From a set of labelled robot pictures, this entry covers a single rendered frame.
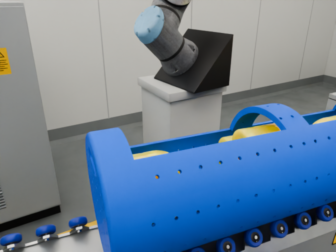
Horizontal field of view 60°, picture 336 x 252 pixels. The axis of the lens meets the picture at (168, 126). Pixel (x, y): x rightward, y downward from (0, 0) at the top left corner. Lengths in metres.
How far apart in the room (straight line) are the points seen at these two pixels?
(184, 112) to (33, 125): 1.04
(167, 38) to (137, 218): 0.90
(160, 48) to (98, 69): 2.11
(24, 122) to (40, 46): 1.33
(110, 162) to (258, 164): 0.29
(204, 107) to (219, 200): 0.87
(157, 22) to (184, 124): 0.46
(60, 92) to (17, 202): 1.44
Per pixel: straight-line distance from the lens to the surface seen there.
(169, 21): 1.29
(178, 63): 1.33
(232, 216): 0.60
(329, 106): 1.43
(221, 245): 0.71
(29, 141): 2.04
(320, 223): 0.90
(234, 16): 4.23
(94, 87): 3.38
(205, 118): 1.41
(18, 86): 1.92
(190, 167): 0.54
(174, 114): 1.30
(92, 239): 0.80
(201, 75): 1.28
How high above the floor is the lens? 1.48
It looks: 24 degrees down
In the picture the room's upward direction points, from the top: straight up
